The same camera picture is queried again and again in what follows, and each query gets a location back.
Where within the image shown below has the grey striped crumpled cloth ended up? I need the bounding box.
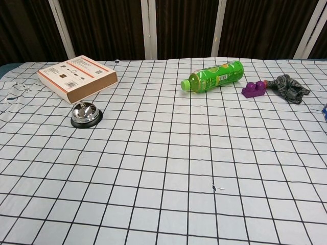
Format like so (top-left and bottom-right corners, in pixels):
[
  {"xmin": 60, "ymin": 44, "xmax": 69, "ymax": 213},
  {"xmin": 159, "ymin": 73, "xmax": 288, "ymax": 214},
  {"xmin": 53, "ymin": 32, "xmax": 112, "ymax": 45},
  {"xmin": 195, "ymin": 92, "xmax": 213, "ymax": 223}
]
[{"xmin": 265, "ymin": 74, "xmax": 311, "ymax": 105}]

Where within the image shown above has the white frame post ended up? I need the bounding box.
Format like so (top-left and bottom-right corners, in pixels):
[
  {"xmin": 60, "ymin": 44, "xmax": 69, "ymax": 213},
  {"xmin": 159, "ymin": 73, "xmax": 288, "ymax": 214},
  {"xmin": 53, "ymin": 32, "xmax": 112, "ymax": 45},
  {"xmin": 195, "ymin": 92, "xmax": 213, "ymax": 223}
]
[
  {"xmin": 48, "ymin": 0, "xmax": 76, "ymax": 59},
  {"xmin": 141, "ymin": 0, "xmax": 158, "ymax": 61},
  {"xmin": 293, "ymin": 0, "xmax": 325, "ymax": 59},
  {"xmin": 211, "ymin": 0, "xmax": 229, "ymax": 58}
]

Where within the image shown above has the purple toy building block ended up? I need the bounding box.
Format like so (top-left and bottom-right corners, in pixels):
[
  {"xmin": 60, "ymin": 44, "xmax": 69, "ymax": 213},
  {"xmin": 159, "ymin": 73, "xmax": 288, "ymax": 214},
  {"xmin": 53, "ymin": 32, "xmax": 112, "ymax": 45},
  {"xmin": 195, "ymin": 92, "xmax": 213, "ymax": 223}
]
[{"xmin": 242, "ymin": 80, "xmax": 267, "ymax": 99}]

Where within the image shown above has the white black checked tablecloth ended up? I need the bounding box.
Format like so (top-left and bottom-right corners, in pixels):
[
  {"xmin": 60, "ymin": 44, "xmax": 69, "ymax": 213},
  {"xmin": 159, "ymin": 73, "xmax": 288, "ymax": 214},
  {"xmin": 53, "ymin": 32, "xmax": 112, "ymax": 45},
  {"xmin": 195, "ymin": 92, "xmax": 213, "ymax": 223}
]
[{"xmin": 0, "ymin": 58, "xmax": 327, "ymax": 245}]

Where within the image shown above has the white orange cardboard box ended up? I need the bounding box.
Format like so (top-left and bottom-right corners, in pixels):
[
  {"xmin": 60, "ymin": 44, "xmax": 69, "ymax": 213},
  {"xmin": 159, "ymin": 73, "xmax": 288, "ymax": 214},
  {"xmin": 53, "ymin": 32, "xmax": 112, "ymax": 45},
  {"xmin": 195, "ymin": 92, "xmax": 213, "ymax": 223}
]
[{"xmin": 36, "ymin": 55, "xmax": 119, "ymax": 105}]

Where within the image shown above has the green plastic drink bottle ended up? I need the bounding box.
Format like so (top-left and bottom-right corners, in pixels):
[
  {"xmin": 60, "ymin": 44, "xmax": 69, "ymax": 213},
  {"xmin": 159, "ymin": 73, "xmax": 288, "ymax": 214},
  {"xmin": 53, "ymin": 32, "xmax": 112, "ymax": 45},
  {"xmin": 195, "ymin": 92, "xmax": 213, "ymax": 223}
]
[{"xmin": 180, "ymin": 60, "xmax": 245, "ymax": 93}]

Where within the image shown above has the dark brown curtain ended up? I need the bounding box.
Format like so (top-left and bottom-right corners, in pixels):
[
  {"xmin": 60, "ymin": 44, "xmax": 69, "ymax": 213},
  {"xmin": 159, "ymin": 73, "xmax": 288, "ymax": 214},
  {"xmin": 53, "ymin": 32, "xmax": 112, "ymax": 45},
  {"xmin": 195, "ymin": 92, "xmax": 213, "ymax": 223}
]
[{"xmin": 0, "ymin": 0, "xmax": 327, "ymax": 66}]

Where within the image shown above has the silver desk bell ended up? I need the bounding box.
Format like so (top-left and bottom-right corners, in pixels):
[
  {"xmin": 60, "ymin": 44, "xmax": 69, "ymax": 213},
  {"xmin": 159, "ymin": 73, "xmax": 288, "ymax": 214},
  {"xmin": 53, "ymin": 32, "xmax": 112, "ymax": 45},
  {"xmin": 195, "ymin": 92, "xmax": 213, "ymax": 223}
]
[{"xmin": 71, "ymin": 101, "xmax": 104, "ymax": 129}]

